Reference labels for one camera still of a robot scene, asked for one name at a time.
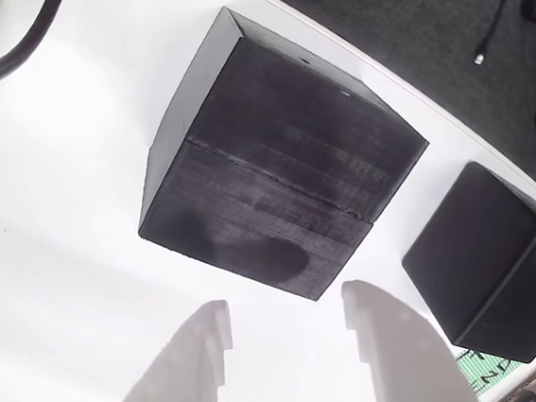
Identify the black cube block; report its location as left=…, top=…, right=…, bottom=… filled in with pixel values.
left=391, top=154, right=536, bottom=375
left=116, top=0, right=444, bottom=318

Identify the green tape strip with writing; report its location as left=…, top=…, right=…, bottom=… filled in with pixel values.
left=448, top=306, right=536, bottom=396

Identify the thin black cable with plug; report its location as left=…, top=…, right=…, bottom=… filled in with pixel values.
left=468, top=0, right=536, bottom=67

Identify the thick black cable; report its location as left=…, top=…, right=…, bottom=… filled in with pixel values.
left=0, top=0, right=74, bottom=91

